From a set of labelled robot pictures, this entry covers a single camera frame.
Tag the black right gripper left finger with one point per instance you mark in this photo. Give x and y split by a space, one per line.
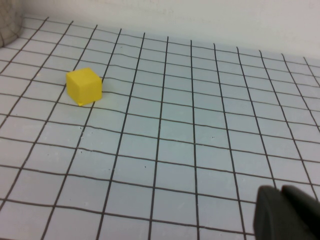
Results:
275 217

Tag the white black grid tablecloth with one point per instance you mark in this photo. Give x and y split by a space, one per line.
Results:
175 125

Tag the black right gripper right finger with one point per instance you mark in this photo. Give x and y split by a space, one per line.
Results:
305 207

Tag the yellow foam cube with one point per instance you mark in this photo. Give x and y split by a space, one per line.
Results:
83 86

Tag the stainless steel pot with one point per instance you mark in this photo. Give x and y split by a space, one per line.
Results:
8 22

